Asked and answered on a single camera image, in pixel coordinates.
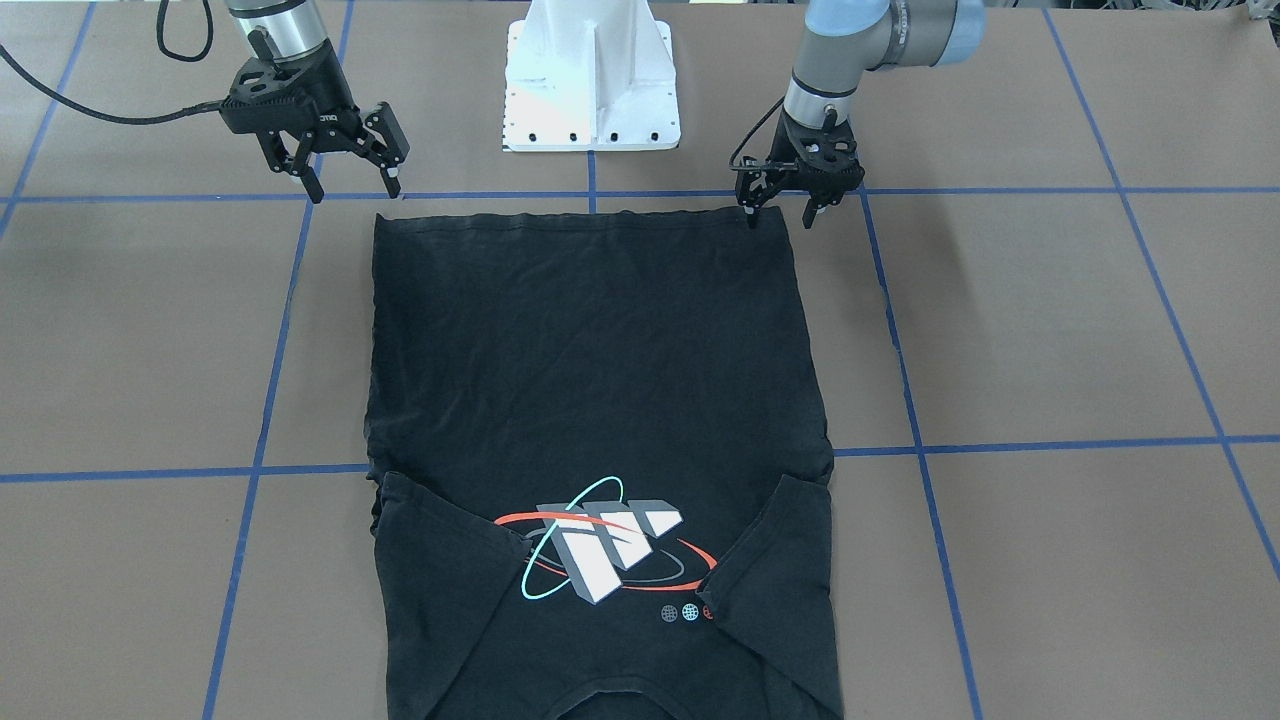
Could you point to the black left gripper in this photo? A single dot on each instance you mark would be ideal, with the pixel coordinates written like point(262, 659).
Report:
point(760, 184)

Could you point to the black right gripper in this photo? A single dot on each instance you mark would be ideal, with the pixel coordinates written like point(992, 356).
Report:
point(335, 126)

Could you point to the black printed t-shirt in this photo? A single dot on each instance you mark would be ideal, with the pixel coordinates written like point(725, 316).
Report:
point(602, 463)

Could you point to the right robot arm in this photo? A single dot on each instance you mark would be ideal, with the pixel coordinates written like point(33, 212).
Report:
point(282, 31)

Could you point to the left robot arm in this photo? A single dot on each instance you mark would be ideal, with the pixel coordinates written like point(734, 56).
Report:
point(843, 40)

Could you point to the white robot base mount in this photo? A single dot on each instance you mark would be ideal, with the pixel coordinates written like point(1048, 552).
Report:
point(587, 76)

